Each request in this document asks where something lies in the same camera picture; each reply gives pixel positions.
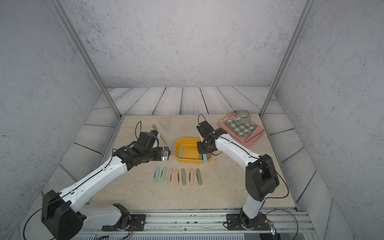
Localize silver metal fork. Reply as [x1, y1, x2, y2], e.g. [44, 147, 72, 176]
[152, 124, 168, 146]

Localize green checkered cloth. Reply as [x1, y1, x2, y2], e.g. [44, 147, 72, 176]
[225, 118, 257, 137]

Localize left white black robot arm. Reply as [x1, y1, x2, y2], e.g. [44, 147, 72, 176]
[41, 144, 171, 240]

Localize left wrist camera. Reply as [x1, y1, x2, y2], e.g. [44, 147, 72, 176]
[137, 130, 159, 148]

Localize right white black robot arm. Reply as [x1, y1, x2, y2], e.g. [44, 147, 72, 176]
[197, 124, 280, 229]

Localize left aluminium frame post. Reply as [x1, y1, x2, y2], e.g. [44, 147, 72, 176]
[49, 0, 122, 120]

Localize pink cutting board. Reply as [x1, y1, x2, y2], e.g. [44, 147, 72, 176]
[218, 111, 265, 147]

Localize aluminium front rail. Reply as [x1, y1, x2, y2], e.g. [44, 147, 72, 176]
[70, 209, 318, 240]

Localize grey green folding knife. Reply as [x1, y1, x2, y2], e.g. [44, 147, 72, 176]
[196, 169, 203, 185]

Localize aluminium frame post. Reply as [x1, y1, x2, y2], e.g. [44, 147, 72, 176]
[260, 0, 316, 119]
[49, 0, 122, 120]

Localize olive green folding knife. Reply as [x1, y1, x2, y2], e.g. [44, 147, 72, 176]
[181, 168, 187, 185]

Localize yellow plastic storage box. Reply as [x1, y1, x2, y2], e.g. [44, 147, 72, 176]
[174, 138, 213, 164]

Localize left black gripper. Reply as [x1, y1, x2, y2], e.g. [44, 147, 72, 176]
[142, 145, 173, 163]

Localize light blue folding knife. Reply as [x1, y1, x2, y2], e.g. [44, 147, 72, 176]
[159, 167, 167, 183]

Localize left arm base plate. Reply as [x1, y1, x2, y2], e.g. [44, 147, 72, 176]
[102, 214, 147, 232]

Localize pale mint folding knife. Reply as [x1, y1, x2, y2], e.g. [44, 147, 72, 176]
[178, 145, 184, 159]

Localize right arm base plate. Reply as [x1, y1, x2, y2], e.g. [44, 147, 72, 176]
[223, 214, 271, 231]

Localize teal folding knife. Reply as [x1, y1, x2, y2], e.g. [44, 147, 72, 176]
[202, 154, 208, 164]

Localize right aluminium frame post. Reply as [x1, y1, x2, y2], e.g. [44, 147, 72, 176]
[260, 0, 316, 119]

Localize clear drinking glass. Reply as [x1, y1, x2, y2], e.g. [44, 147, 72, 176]
[159, 117, 172, 132]

